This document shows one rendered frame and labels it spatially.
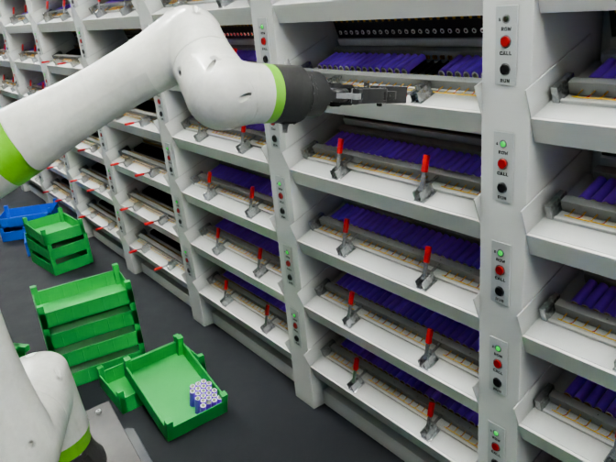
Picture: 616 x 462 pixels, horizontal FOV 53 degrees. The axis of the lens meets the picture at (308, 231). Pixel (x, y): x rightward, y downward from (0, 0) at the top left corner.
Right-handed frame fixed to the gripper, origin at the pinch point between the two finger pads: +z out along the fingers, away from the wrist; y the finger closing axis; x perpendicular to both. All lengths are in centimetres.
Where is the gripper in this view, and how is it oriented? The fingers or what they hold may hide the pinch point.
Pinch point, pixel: (388, 94)
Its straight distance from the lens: 116.4
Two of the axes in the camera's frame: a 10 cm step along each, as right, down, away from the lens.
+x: 0.4, -9.6, -2.6
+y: 6.0, 2.4, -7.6
